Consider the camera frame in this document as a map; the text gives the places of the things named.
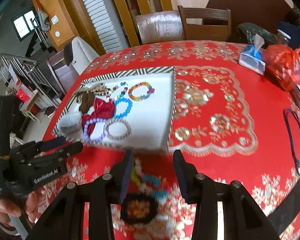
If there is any dark brown side chair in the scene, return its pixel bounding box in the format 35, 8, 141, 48
46, 50, 79, 95

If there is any white fluffy scrunchie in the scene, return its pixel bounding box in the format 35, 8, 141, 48
57, 112, 82, 135

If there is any red satin bow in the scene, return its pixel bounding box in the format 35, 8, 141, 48
81, 98, 115, 137

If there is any silver braided bracelet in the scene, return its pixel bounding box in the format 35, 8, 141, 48
104, 118, 133, 140

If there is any green flower bead bracelet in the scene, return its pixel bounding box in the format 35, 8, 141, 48
131, 164, 171, 204

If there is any dark wooden chair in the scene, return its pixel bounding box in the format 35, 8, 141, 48
178, 5, 231, 41

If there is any brown scrunchie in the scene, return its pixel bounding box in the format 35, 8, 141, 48
79, 92, 95, 114

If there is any person left hand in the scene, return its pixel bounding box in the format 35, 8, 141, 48
0, 191, 42, 227

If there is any rainbow crystal bead bracelet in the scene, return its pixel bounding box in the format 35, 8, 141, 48
128, 81, 156, 102

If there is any metal stair railing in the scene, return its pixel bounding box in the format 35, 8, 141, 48
0, 53, 59, 107

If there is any tissue pack in plastic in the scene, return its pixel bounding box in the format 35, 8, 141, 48
238, 34, 266, 75

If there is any leopard print bow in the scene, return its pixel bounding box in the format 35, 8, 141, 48
75, 83, 110, 96

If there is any blue cord lanyard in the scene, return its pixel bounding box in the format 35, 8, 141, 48
282, 108, 300, 179

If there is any window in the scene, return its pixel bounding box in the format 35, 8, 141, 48
11, 7, 39, 41

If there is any red plastic bag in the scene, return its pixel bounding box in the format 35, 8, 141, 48
262, 44, 300, 92

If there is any blue bead bracelet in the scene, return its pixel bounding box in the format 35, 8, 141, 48
112, 97, 134, 119

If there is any black hair tie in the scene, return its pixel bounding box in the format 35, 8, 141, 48
120, 193, 159, 225

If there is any purple bead bracelet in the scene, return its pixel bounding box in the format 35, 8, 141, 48
83, 117, 109, 143

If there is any black plastic bag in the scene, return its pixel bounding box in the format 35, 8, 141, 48
237, 22, 277, 49

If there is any white louvered door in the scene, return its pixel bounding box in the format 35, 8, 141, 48
82, 0, 128, 53

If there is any red floral tablecloth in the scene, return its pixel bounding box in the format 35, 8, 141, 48
39, 41, 300, 239

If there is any striped white tray box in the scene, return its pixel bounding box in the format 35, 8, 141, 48
52, 66, 175, 153

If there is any multicolour round bead bracelet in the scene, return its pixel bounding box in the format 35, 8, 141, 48
107, 81, 129, 100

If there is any navy blue cap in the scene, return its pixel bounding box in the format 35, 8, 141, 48
276, 21, 300, 50

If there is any white jacket on chair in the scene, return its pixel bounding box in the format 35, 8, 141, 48
64, 36, 99, 75

